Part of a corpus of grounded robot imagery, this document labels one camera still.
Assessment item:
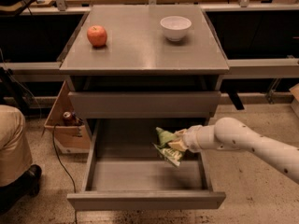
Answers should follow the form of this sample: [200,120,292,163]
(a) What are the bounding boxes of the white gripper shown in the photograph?
[168,125,219,153]

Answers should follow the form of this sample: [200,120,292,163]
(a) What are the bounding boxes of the green jalapeno chip bag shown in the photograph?
[154,127,185,167]

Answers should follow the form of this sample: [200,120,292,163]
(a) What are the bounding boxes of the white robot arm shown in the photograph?
[168,118,299,183]

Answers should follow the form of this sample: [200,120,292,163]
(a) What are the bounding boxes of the open grey middle drawer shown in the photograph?
[67,119,226,211]

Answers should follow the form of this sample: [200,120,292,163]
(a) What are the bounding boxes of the grey drawer cabinet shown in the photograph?
[61,5,229,131]

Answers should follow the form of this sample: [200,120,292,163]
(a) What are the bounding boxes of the closed grey top drawer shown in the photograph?
[68,91,221,119]

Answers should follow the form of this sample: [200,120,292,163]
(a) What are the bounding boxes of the cardboard box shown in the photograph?
[44,82,91,154]

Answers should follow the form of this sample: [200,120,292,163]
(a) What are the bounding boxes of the white bowl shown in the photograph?
[160,16,192,41]

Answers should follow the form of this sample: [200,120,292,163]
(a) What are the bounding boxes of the red soda can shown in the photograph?
[63,111,77,126]

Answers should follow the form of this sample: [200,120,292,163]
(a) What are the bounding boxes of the red apple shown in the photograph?
[87,25,107,48]

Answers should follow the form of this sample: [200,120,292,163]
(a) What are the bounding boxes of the black shoe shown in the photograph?
[0,164,42,215]

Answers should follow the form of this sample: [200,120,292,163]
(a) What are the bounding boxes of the person leg beige trousers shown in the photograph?
[0,105,33,187]

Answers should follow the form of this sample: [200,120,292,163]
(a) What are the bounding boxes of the grey metal rail frame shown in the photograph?
[4,5,298,81]

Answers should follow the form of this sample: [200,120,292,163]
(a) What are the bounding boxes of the black cable on floor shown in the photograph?
[51,124,78,224]

